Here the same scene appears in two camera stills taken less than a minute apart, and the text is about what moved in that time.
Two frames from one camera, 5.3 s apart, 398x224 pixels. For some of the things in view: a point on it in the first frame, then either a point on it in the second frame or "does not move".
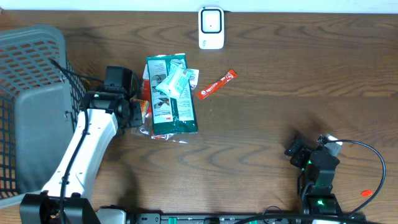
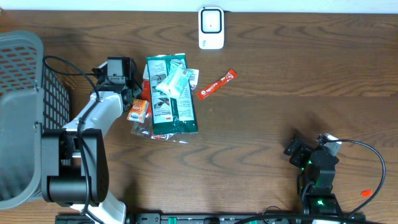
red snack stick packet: [231, 74] does not move
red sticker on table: [366, 193] does not move
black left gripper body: [135, 109] to [131, 93]
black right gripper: [300, 154] does not move
